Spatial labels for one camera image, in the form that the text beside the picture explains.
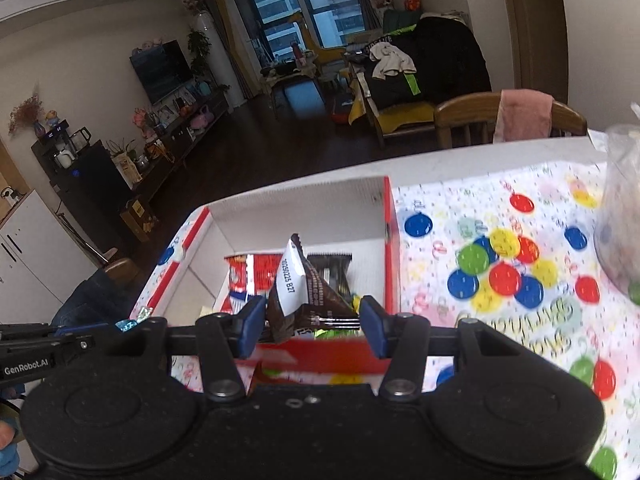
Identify black snack packet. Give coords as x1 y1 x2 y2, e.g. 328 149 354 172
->
307 254 352 296

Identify wooden chair with jeans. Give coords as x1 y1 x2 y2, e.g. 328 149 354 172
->
103 258 140 288

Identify dark blue jeans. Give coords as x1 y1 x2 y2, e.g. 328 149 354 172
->
51 269 131 327

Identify clear plastic bag of snacks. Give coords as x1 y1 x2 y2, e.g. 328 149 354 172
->
594 125 640 304

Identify red cardboard shoe box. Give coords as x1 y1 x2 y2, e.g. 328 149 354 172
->
130 177 400 376

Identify black television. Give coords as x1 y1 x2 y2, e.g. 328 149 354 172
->
129 40 193 105

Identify dark wooden tv cabinet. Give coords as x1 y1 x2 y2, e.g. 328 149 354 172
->
30 94 234 261

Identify dark sofa with clothes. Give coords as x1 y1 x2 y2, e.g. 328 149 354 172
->
347 13 491 136

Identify pink cloth on chair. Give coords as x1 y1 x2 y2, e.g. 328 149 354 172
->
494 89 554 143

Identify red snack bag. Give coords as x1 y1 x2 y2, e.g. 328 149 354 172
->
221 252 282 314

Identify dark chocolate snack packet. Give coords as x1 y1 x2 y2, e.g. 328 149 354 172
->
266 233 360 344

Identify white cabinet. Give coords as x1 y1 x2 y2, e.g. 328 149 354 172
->
0 191 98 324

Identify green biscuit packet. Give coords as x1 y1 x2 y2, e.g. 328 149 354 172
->
314 328 360 339

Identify white garment on sofa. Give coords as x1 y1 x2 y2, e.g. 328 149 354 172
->
369 41 416 80

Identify balloon birthday tablecloth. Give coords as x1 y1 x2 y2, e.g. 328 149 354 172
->
129 159 640 480

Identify wooden chair with pink cloth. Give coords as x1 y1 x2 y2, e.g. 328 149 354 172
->
434 89 588 146

